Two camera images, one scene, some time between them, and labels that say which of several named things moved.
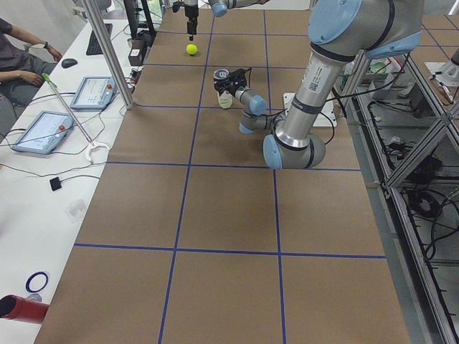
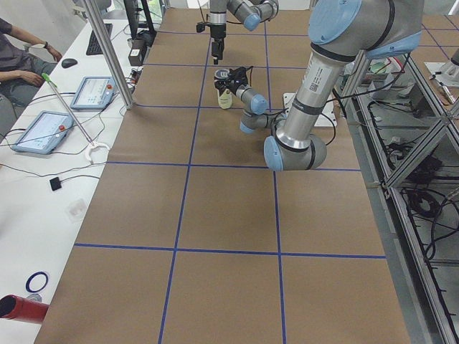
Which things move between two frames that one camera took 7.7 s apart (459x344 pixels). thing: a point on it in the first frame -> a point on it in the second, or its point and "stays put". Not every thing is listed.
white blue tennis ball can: (221, 82) stays put
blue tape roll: (28, 282) stays put
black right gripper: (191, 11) -> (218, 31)
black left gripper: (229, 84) stays put
